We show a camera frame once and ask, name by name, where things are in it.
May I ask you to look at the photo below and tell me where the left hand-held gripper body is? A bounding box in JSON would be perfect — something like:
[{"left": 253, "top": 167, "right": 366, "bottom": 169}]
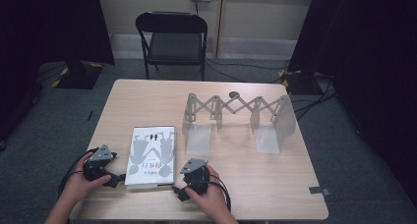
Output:
[{"left": 83, "top": 143, "right": 118, "bottom": 183}]

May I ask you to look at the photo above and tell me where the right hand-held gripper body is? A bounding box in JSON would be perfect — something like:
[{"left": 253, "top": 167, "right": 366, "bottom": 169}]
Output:
[{"left": 179, "top": 158, "right": 210, "bottom": 196}]

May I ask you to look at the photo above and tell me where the white expandable book rack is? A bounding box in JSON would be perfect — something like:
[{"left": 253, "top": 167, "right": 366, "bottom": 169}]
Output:
[{"left": 181, "top": 91, "right": 297, "bottom": 156}]

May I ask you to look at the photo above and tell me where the white book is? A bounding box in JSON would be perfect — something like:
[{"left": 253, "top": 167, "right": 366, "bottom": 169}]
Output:
[{"left": 124, "top": 125, "right": 177, "bottom": 190}]

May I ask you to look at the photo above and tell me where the person's right hand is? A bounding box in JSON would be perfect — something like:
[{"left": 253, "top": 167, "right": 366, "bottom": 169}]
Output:
[{"left": 185, "top": 164, "right": 230, "bottom": 218}]

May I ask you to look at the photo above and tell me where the person's left hand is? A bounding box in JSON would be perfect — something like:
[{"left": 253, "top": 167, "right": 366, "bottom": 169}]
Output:
[{"left": 61, "top": 151, "right": 112, "bottom": 203}]

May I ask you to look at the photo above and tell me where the black stand base yellow tape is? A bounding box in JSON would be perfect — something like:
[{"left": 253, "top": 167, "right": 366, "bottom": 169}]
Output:
[
  {"left": 51, "top": 60, "right": 105, "bottom": 90},
  {"left": 278, "top": 68, "right": 317, "bottom": 96}
]

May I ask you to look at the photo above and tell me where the black folding chair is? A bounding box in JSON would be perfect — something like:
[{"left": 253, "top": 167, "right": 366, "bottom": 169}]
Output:
[{"left": 135, "top": 11, "right": 209, "bottom": 82}]

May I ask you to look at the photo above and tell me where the grey tape strip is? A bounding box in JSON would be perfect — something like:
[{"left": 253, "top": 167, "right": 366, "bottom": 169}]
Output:
[{"left": 308, "top": 186, "right": 331, "bottom": 196}]

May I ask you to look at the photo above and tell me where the black curtain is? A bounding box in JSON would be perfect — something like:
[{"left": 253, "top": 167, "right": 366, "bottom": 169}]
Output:
[
  {"left": 0, "top": 0, "right": 116, "bottom": 143},
  {"left": 287, "top": 0, "right": 417, "bottom": 198}
]

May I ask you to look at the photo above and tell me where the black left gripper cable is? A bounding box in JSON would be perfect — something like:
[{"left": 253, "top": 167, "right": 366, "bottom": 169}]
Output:
[{"left": 57, "top": 147, "right": 100, "bottom": 198}]

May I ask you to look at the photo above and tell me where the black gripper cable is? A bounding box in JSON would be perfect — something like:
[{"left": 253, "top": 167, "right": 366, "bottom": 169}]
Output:
[
  {"left": 209, "top": 174, "right": 232, "bottom": 212},
  {"left": 57, "top": 147, "right": 100, "bottom": 198}
]

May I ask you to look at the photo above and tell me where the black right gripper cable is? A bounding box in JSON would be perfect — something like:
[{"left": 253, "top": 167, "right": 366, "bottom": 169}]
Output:
[{"left": 209, "top": 174, "right": 232, "bottom": 212}]

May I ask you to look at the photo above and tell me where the black floor cable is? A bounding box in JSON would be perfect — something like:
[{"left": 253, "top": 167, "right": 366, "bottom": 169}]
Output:
[{"left": 205, "top": 56, "right": 290, "bottom": 84}]

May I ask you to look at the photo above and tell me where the bundle of black cables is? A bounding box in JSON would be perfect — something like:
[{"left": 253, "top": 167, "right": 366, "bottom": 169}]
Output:
[{"left": 290, "top": 72, "right": 338, "bottom": 121}]

